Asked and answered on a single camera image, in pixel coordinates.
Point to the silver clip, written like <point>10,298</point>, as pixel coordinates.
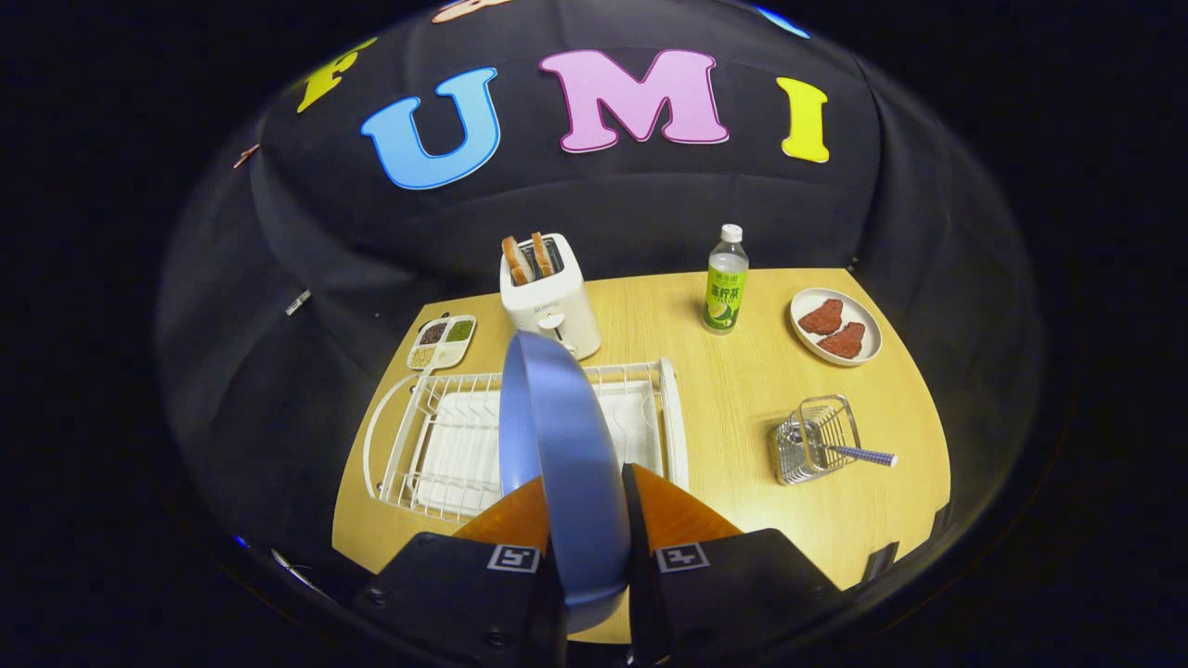
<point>298,302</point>

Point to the toast slice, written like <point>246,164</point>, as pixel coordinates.
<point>517,262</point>
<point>542,254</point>

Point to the black rectangular object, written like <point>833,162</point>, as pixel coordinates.
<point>880,561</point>

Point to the red meat piece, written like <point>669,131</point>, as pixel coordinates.
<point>843,340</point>
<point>822,317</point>

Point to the pink clip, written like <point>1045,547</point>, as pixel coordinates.
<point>247,156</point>

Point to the white oval dish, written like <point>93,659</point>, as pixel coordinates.
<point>811,299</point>

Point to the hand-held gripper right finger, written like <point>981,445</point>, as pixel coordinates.
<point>637,557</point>

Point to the green label drink bottle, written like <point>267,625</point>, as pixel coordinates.
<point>724,297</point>

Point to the blue plate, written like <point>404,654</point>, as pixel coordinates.
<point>566,436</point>

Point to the white toaster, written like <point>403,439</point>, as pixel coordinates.
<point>548,304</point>

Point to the white divided condiment tray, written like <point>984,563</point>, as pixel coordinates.
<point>452,353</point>

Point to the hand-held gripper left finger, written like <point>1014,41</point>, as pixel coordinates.
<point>464,594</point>

